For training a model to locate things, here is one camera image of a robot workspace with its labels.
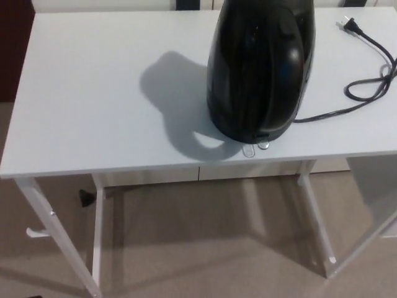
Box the black electric kettle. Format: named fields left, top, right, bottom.
left=205, top=0, right=317, bottom=145

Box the white table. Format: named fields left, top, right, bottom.
left=0, top=6, right=397, bottom=298

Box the small black floor object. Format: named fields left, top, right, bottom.
left=78, top=189, right=96, bottom=209

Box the black vertical strip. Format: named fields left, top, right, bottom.
left=174, top=0, right=203, bottom=11

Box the white table leg hook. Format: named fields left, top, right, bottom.
left=25, top=227, right=48, bottom=240

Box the dark red panel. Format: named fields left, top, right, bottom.
left=0, top=0, right=35, bottom=104

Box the clear kettle switch lever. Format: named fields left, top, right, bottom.
left=254, top=134, right=271, bottom=150

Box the black kettle power cord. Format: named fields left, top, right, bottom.
left=293, top=17, right=397, bottom=124

